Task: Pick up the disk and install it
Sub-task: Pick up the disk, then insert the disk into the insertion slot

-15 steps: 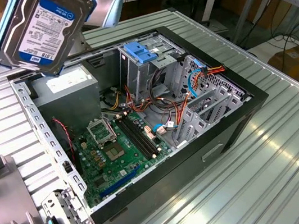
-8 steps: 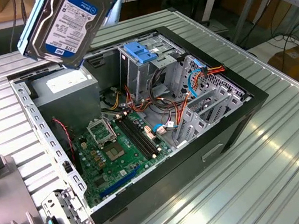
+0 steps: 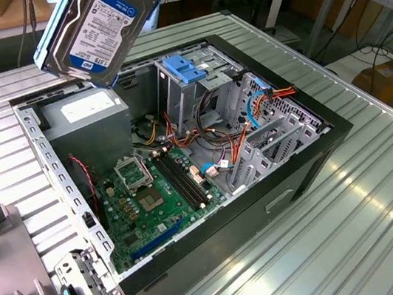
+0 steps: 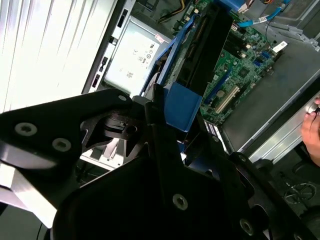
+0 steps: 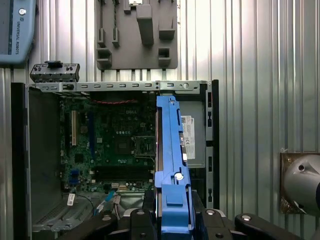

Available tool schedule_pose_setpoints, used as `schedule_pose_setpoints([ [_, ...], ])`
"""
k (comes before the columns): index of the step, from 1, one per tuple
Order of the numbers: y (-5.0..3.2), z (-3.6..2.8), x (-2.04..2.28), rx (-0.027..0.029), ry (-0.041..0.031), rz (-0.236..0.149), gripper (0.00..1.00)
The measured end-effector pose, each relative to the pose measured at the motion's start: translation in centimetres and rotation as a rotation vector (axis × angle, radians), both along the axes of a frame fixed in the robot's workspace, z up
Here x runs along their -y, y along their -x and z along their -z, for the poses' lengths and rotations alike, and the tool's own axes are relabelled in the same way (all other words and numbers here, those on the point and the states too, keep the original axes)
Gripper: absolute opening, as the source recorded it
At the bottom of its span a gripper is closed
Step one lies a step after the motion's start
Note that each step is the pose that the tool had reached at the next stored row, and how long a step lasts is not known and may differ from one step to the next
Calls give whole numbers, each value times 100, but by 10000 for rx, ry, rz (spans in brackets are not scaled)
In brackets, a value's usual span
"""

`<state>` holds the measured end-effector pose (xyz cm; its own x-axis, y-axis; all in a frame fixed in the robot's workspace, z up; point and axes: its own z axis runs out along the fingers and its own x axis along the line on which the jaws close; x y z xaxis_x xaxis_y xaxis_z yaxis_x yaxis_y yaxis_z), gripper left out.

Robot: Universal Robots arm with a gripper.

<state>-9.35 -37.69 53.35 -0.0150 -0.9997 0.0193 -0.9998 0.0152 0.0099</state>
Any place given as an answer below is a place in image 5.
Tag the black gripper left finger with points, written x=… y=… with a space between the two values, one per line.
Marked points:
x=145 y=225

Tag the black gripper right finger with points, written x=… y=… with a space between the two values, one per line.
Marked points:
x=212 y=225

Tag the hard disk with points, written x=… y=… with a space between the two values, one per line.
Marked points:
x=172 y=150

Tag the metal disk bay cage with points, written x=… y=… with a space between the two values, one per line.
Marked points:
x=65 y=221

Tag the green motherboard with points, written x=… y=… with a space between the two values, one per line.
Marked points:
x=105 y=155

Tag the CPU socket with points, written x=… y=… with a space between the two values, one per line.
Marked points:
x=123 y=145

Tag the blue expansion slot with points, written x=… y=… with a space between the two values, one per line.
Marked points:
x=91 y=135

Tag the grey power supply unit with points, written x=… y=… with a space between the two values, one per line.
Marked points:
x=197 y=112

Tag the white expansion slot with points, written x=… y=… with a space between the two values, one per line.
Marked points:
x=73 y=127

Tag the black open PC case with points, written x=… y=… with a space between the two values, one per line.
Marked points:
x=18 y=150

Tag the grey parts rack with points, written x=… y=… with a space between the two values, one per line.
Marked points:
x=125 y=50

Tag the RAM stick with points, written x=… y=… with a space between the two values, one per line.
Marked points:
x=115 y=15

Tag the pale blue teach pendant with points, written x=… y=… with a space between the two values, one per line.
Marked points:
x=17 y=30

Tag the metal socket cover frame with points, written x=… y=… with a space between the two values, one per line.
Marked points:
x=143 y=137

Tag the brown square base plate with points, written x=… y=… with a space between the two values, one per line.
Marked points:
x=283 y=160

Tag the metal slot bracket retainer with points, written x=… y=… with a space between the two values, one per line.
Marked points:
x=57 y=73

